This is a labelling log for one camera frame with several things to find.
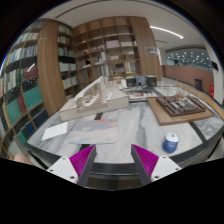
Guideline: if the flat white site model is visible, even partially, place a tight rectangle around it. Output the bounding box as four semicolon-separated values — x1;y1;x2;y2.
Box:
122;88;159;101

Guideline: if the wooden display shelf unit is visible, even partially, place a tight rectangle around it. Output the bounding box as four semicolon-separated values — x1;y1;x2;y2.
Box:
73;16;162;89

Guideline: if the pastel printed mouse pad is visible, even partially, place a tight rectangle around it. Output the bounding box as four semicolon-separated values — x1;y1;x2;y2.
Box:
68;119;118;144

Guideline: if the grey building model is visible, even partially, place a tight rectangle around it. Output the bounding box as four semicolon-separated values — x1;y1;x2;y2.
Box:
126;75;157;89

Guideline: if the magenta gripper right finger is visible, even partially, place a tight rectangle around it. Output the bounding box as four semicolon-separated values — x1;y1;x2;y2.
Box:
131;144;181;186

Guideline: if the white paper sheet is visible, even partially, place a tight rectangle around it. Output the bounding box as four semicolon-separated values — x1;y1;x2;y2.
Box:
42;122;68;140

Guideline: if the wooden bookshelf with books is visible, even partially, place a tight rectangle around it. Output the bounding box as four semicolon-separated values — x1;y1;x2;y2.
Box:
0;19;79;159

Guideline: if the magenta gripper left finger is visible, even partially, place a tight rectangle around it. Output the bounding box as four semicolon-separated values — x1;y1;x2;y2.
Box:
47;145;97;187

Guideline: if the blue and white computer mouse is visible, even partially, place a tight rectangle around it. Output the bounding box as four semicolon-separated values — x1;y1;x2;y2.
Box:
162;132;179;153

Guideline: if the ceiling strip light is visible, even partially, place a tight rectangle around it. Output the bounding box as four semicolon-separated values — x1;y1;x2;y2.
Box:
150;26;184;40

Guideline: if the brown architectural model on board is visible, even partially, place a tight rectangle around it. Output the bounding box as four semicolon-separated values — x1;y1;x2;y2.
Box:
147;96;214;126

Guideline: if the white architectural model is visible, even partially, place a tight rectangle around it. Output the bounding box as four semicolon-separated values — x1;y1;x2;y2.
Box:
59;77;129;121

